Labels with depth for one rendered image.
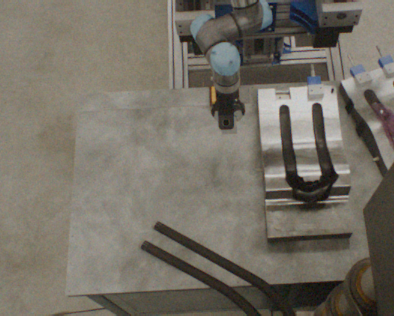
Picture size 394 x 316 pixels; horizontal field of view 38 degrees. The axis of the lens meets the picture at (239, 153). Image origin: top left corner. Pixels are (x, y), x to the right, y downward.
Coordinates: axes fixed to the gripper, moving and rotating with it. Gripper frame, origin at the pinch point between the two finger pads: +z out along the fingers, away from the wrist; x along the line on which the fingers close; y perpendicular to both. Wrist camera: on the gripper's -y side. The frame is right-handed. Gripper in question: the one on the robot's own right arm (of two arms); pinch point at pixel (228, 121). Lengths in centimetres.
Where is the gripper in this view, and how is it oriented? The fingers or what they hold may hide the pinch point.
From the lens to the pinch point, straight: 177.5
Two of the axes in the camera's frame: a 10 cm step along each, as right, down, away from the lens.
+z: 0.1, 3.9, 9.2
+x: -10.0, 0.5, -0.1
